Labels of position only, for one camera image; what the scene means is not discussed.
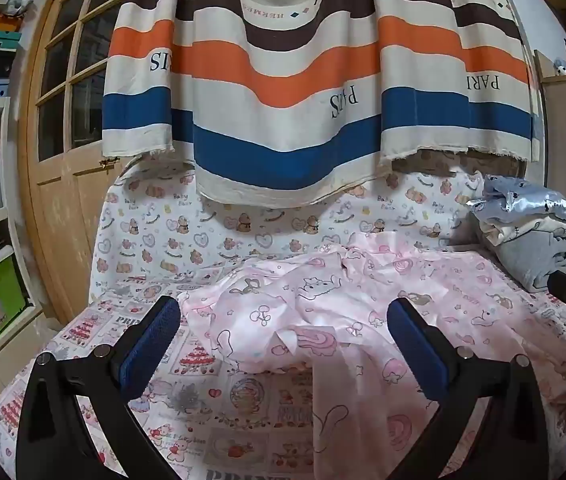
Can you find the pink patchwork print bed sheet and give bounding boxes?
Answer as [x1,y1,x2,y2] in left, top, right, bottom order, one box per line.
[0,240,566,480]

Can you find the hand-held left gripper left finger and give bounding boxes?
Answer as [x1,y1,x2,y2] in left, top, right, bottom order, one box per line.
[16,295,181,480]

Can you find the pink printed pants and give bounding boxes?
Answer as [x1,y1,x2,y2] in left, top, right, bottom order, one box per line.
[178,232,566,480]

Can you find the white bear print sheet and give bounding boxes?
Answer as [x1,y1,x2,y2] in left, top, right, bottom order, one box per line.
[90,152,528,306]

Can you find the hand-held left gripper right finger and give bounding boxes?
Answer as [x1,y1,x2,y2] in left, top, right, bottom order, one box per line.
[385,297,551,480]

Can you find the wooden door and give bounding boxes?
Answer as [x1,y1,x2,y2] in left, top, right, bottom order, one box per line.
[18,0,139,333]

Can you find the striped curtain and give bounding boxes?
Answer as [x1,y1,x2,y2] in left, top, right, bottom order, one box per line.
[100,0,544,207]

